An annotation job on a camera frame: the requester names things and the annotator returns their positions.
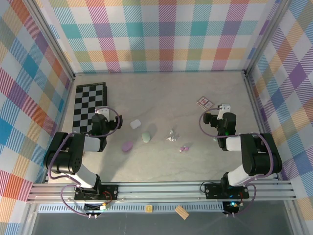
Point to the yellow letter cube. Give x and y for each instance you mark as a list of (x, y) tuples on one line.
[(148, 208)]

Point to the mint green earbud case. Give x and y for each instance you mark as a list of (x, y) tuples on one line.
[(146, 137)]

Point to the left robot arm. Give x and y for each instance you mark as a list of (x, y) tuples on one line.
[(66, 156)]

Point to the playing card box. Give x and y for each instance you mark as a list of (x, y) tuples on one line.
[(205, 102)]

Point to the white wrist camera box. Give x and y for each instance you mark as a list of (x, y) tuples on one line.
[(224, 107), (102, 110)]

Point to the purple earbud charging case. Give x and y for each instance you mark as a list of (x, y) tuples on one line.
[(127, 147)]

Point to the long aluminium base rail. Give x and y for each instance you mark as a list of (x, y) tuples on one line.
[(159, 191)]

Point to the white earbud charging case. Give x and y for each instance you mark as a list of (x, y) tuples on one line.
[(135, 124)]

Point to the aluminium frame post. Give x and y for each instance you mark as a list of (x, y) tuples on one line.
[(266, 36), (54, 40)]

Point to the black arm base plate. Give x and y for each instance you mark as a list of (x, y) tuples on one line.
[(212, 191), (111, 188)]

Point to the wooden block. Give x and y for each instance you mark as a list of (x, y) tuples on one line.
[(182, 211)]

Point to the black and white chessboard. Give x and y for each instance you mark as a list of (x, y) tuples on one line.
[(85, 102)]

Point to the black controller board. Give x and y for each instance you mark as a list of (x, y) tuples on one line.
[(93, 207), (230, 208)]

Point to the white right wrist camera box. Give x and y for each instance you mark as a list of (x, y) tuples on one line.
[(224, 107)]

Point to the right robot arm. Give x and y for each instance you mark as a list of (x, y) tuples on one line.
[(261, 156)]

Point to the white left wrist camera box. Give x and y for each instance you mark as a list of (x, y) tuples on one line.
[(102, 110)]

